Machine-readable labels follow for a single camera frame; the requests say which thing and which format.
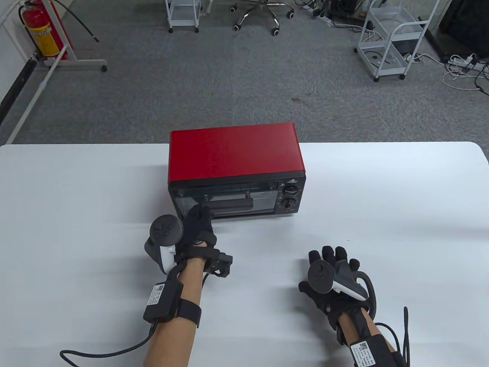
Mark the person's left hand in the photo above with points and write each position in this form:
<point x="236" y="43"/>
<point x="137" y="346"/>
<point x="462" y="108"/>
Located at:
<point x="198" y="225"/>

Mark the black wall strip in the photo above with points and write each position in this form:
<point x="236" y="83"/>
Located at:
<point x="17" y="90"/>

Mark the white metal stand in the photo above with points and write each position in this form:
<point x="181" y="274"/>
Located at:
<point x="76" y="64"/>

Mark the white power strip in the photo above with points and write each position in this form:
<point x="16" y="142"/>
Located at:
<point x="464" y="61"/>

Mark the large white wheeled cart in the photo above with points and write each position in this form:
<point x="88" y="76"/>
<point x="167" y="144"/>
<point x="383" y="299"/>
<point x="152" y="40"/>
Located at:
<point x="389" y="63"/>

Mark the person's right hand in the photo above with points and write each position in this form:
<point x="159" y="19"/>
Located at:
<point x="328" y="254"/>

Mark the glass oven door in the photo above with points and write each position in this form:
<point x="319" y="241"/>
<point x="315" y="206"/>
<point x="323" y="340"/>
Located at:
<point x="263" y="198"/>

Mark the person's left forearm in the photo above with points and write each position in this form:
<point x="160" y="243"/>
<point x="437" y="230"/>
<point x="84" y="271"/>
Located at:
<point x="172" y="344"/>

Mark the red toaster oven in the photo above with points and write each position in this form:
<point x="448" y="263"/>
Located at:
<point x="235" y="153"/>

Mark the black labelled wrist sensor box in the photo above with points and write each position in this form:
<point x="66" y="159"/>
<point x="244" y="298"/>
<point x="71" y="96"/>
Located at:
<point x="162" y="304"/>
<point x="372" y="351"/>

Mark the person's right forearm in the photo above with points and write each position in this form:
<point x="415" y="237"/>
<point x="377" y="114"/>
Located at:
<point x="353" y="328"/>

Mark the small white wheeled cart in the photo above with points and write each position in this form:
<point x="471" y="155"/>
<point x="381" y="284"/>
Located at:
<point x="183" y="15"/>

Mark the office chair wheeled base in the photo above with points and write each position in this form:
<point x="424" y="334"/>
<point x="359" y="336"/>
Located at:
<point x="263" y="13"/>

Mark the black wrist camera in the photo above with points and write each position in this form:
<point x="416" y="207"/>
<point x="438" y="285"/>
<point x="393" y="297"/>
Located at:
<point x="221" y="263"/>

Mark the black and white controller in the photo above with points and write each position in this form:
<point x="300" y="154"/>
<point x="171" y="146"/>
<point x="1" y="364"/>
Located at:
<point x="319" y="277"/>
<point x="166" y="229"/>

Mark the black cabinet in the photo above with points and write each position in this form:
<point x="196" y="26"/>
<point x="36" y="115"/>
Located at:
<point x="466" y="19"/>

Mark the red fire extinguisher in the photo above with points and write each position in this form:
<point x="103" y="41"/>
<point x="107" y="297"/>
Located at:
<point x="40" y="30"/>

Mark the black oven knob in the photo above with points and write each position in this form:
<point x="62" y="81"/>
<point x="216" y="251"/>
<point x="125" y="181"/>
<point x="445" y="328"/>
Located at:
<point x="290" y="204"/>
<point x="292" y="191"/>

